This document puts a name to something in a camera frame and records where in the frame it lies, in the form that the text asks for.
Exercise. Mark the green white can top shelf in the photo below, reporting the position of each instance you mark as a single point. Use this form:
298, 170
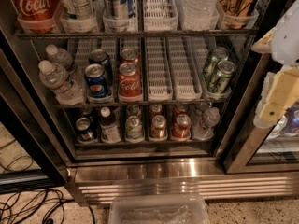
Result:
78, 9

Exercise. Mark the empty white tray middle left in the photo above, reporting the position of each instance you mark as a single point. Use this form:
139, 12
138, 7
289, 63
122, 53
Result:
159, 79

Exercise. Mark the rear red coke can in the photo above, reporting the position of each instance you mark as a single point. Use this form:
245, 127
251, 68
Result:
130, 55

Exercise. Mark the rear green can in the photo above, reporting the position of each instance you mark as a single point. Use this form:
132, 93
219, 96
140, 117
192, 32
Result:
213, 58

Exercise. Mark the bottom shelf red can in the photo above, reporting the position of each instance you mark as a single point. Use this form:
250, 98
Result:
181, 126

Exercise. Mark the rear water bottle middle shelf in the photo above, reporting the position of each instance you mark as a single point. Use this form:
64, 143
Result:
60, 56

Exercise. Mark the bottom shelf orange can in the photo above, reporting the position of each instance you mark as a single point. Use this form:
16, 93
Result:
158, 127

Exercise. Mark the clear plastic bin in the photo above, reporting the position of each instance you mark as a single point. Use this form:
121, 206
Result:
159, 209

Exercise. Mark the stainless steel fridge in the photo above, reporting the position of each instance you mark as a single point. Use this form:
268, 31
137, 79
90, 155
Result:
100, 172

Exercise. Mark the front water bottle middle shelf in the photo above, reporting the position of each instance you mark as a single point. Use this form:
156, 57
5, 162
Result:
55, 77

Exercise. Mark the silver blue can top shelf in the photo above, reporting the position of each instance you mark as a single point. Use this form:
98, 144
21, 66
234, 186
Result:
119, 9

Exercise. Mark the clear water bottle top shelf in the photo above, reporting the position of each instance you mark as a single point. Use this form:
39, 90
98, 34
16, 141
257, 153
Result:
199, 0

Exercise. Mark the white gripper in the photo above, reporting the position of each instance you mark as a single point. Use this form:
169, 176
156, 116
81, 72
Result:
287, 37

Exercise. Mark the front red coke can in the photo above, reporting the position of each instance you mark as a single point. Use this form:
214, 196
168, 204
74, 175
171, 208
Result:
129, 80

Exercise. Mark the empty white tray middle right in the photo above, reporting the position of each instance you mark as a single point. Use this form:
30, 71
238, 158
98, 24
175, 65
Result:
184, 76

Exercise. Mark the bottom shelf pepsi can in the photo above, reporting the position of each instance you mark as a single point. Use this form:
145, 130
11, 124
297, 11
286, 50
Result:
85, 130

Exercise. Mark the bottom shelf water bottle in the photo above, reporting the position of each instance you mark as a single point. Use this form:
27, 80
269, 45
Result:
204, 128

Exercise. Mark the bottom shelf dark juice bottle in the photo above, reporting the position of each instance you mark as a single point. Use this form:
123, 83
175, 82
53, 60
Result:
109, 126

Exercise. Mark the bottom shelf white can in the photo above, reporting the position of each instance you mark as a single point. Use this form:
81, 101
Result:
133, 127

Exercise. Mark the empty white shelf tray top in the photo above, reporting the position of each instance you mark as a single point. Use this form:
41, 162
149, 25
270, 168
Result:
160, 15

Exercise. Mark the glass fridge door right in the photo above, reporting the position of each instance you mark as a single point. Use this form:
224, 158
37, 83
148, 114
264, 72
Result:
248, 148

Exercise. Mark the front blue pepsi can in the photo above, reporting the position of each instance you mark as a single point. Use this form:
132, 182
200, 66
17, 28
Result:
95, 78

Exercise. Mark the front green can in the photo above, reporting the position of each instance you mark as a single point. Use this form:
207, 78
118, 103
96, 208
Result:
221, 77

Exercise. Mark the rear dark pepsi can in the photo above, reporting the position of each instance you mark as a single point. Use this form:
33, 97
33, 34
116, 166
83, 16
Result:
100, 56

